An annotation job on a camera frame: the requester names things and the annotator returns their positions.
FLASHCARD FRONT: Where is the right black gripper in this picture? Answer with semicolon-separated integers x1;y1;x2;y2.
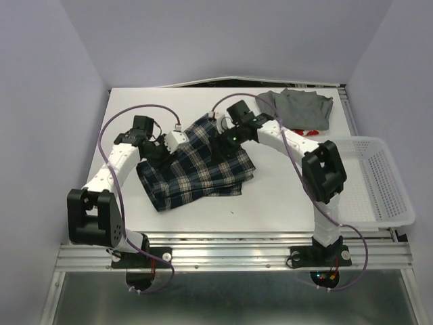
208;124;246;165

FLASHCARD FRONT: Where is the navy plaid skirt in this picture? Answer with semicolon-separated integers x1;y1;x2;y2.
136;115;256;212

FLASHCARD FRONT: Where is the red poppy floral skirt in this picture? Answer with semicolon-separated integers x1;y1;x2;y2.
292;129;321;137

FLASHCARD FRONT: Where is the grey skirt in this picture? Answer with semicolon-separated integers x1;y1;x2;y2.
256;89;334;131

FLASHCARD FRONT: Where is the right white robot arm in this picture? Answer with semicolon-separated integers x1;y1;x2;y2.
208;101;347;264

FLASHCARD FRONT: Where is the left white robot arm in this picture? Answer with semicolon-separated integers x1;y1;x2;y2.
67;116;173;267

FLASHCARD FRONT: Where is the white plastic basket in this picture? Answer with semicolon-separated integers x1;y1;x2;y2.
332;136;415;228

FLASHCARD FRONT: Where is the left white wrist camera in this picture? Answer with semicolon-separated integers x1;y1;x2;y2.
164;131;189;154

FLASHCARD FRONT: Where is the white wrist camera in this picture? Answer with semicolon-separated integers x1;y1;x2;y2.
164;131;189;154
208;112;229;134

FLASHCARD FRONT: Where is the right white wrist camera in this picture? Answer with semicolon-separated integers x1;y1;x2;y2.
208;112;229;134

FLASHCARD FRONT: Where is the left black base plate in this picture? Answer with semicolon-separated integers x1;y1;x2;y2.
110;246;173;269

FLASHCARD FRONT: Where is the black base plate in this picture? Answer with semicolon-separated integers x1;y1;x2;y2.
286;245;352;269
110;246;173;269

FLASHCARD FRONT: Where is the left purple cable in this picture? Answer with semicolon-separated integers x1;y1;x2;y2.
97;104;183;295

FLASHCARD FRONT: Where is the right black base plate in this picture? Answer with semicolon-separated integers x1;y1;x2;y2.
286;245;352;269

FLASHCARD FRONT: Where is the aluminium frame rail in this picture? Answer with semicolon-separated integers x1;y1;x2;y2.
55;230;413;273

